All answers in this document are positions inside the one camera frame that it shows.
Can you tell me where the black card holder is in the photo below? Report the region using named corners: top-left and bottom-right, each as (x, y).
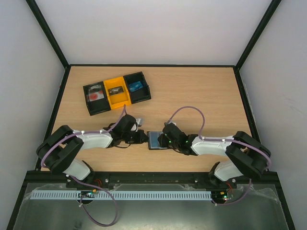
top-left (147, 131), bottom-right (168, 150)

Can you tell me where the yellow bin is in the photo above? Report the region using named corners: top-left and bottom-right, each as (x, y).
top-left (104, 76), bottom-right (131, 110)

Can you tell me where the black bin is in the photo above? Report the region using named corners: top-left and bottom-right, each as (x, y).
top-left (83, 81), bottom-right (111, 115)
top-left (123, 71), bottom-right (151, 104)

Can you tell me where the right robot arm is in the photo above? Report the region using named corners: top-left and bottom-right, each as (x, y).
top-left (156, 123), bottom-right (272, 188)

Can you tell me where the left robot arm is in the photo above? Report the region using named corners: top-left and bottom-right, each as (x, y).
top-left (36, 114), bottom-right (149, 181)

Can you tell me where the dark picture card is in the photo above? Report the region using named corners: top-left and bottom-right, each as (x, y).
top-left (108, 86), bottom-right (124, 96)

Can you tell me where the blue card in bin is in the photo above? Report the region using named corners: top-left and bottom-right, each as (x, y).
top-left (128, 81), bottom-right (143, 92)

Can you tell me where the red white card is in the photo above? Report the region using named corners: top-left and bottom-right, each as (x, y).
top-left (88, 84), bottom-right (105, 102)

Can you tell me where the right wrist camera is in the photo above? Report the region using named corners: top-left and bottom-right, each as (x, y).
top-left (164, 121), bottom-right (177, 127)

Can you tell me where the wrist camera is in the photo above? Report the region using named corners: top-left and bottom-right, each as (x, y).
top-left (164, 121), bottom-right (177, 127)
top-left (131, 118), bottom-right (143, 132)

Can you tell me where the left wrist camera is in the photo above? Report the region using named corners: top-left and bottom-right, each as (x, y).
top-left (131, 118), bottom-right (143, 132)

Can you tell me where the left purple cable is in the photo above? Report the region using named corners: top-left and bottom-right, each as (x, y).
top-left (40, 105), bottom-right (128, 226)

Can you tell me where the light blue cable duct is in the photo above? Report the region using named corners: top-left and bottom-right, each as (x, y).
top-left (30, 190), bottom-right (212, 201)

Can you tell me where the black cage frame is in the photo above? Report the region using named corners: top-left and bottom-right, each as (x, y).
top-left (7, 0), bottom-right (295, 230)

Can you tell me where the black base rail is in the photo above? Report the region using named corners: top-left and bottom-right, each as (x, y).
top-left (25, 170), bottom-right (280, 192)

